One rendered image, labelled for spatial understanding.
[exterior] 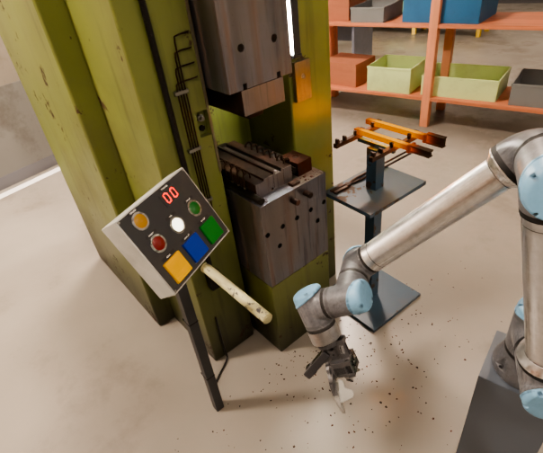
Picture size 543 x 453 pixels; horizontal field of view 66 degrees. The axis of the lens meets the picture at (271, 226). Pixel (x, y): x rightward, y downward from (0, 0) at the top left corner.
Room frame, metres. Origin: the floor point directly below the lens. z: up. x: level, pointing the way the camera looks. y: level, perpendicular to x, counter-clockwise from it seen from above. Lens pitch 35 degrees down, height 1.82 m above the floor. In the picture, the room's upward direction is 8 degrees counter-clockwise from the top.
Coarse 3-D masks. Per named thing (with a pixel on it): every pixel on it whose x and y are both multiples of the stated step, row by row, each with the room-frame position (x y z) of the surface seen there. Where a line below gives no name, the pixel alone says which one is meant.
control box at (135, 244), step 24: (168, 192) 1.18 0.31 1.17; (192, 192) 1.24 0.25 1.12; (120, 216) 1.04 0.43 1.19; (168, 216) 1.12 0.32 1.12; (192, 216) 1.18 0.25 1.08; (216, 216) 1.24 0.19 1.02; (120, 240) 1.00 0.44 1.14; (144, 240) 1.01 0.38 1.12; (168, 240) 1.06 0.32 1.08; (144, 264) 0.97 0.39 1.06; (192, 264) 1.04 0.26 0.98; (168, 288) 0.94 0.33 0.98
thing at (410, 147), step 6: (360, 132) 1.81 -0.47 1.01; (366, 132) 1.78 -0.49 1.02; (372, 132) 1.77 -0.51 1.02; (372, 138) 1.75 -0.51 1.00; (378, 138) 1.72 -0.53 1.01; (384, 138) 1.69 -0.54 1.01; (390, 138) 1.68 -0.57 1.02; (396, 144) 1.64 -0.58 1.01; (402, 144) 1.61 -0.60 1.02; (408, 144) 1.60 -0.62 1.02; (414, 144) 1.59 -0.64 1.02; (408, 150) 1.57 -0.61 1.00; (414, 150) 1.57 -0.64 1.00; (420, 150) 1.55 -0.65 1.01; (426, 150) 1.52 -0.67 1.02; (432, 150) 1.52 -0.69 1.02; (426, 156) 1.51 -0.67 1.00
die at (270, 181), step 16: (224, 144) 1.90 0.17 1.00; (240, 144) 1.89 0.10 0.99; (240, 160) 1.72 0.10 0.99; (272, 160) 1.67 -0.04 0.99; (224, 176) 1.68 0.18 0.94; (240, 176) 1.59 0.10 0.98; (256, 176) 1.56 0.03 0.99; (272, 176) 1.55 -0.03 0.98; (288, 176) 1.60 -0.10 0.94; (256, 192) 1.49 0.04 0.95
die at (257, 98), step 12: (264, 84) 1.56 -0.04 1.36; (276, 84) 1.59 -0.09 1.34; (216, 96) 1.63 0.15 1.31; (228, 96) 1.56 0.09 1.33; (240, 96) 1.50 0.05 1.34; (252, 96) 1.52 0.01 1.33; (264, 96) 1.55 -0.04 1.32; (276, 96) 1.59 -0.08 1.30; (228, 108) 1.57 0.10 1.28; (240, 108) 1.51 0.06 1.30; (252, 108) 1.51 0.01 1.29; (264, 108) 1.55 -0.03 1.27
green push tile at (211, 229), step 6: (210, 216) 1.21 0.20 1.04; (204, 222) 1.18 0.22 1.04; (210, 222) 1.19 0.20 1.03; (216, 222) 1.21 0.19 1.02; (204, 228) 1.16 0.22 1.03; (210, 228) 1.17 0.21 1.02; (216, 228) 1.19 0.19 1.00; (204, 234) 1.15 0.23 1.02; (210, 234) 1.16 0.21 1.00; (216, 234) 1.17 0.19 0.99; (210, 240) 1.14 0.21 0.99; (216, 240) 1.15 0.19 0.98
